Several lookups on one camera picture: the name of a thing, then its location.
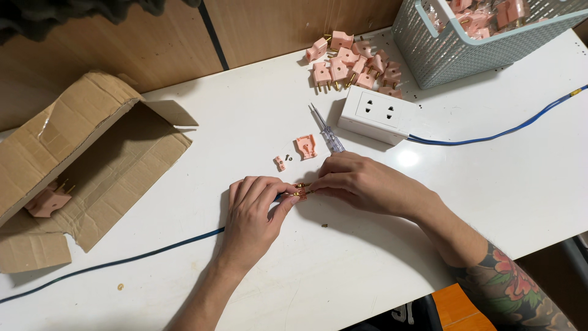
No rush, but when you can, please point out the person's left hand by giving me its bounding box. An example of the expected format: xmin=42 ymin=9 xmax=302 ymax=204
xmin=218 ymin=176 xmax=300 ymax=271

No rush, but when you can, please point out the person's right hand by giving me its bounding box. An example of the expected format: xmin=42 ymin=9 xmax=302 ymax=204
xmin=309 ymin=152 xmax=431 ymax=222

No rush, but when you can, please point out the pink plug base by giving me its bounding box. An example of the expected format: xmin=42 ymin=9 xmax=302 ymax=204
xmin=291 ymin=182 xmax=314 ymax=202

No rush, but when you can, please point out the long blue cable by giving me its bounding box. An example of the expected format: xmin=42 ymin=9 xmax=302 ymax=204
xmin=0 ymin=193 xmax=285 ymax=305

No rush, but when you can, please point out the white socket box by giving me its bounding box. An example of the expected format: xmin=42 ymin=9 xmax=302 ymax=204
xmin=337 ymin=85 xmax=418 ymax=146

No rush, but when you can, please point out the pink plug cover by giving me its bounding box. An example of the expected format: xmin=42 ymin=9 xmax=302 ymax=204
xmin=295 ymin=134 xmax=319 ymax=161

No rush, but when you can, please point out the pile of pink plugs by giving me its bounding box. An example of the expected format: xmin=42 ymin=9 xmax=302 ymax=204
xmin=305 ymin=31 xmax=404 ymax=99

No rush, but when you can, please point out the black printed garment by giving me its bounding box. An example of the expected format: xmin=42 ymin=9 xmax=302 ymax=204
xmin=339 ymin=294 xmax=445 ymax=331

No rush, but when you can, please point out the orange stool seat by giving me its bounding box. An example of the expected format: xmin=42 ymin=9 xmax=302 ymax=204
xmin=431 ymin=283 xmax=498 ymax=331

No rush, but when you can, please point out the light blue plastic basket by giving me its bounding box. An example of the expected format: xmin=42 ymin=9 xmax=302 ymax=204
xmin=391 ymin=0 xmax=588 ymax=90

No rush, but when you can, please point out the brown cardboard box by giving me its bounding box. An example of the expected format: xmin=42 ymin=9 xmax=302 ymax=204
xmin=0 ymin=70 xmax=199 ymax=275

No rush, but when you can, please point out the heap of bagged pink plugs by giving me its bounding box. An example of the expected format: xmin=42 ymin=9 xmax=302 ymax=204
xmin=425 ymin=0 xmax=549 ymax=41

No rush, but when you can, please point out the finished pink plug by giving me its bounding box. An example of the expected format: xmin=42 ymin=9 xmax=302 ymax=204
xmin=24 ymin=178 xmax=76 ymax=219

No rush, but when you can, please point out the dark grey cloth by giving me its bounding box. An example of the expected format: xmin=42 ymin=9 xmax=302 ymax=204
xmin=0 ymin=0 xmax=203 ymax=46

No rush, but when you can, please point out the clear handle tester screwdriver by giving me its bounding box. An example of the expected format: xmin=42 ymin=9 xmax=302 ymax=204
xmin=309 ymin=103 xmax=345 ymax=154

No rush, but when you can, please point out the blue socket box cable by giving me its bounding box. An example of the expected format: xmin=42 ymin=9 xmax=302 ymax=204
xmin=407 ymin=84 xmax=588 ymax=146

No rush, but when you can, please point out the grey metal frame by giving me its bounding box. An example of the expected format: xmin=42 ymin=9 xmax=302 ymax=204
xmin=560 ymin=231 xmax=588 ymax=288

